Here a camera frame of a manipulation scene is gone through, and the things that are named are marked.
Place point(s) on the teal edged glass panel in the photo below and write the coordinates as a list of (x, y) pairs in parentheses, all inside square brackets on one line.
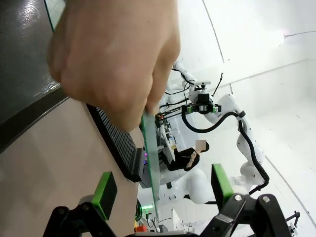
[(55, 12)]

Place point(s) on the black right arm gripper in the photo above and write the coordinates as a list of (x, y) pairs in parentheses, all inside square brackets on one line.
[(203, 100)]

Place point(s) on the green perforated PCB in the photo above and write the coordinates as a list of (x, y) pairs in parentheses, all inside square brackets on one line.
[(151, 153)]

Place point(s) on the white camera bar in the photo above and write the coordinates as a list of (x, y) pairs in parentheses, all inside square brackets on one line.
[(202, 83)]

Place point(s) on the seated person in black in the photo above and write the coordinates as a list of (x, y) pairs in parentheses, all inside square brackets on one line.
[(182, 158)]

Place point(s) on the small black stand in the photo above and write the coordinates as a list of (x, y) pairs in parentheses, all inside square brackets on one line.
[(293, 222)]

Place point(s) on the black comb PCB rack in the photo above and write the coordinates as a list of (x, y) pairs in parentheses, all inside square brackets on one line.
[(118, 143)]

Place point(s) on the thin black rod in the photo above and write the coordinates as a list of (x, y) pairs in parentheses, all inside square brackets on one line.
[(217, 85)]

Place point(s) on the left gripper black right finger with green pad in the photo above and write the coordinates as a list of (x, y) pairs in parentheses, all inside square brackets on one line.
[(222, 182)]

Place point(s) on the person's bare hand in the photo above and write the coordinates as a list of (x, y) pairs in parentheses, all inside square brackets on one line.
[(111, 54)]

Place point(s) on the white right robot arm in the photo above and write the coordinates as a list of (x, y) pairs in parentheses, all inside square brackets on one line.
[(247, 138)]

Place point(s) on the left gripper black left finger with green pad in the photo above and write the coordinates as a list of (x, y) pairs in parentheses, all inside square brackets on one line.
[(106, 192)]

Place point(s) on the cluttered white workbench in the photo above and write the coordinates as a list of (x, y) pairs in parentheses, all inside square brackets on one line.
[(168, 138)]

